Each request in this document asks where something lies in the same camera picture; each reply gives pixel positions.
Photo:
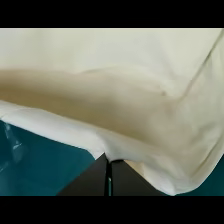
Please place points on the cream T-shirt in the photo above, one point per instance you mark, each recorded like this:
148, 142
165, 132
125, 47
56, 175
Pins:
110, 83

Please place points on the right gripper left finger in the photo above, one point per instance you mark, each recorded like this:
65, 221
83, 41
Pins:
91, 181

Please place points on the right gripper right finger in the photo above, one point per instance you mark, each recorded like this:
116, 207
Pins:
130, 181

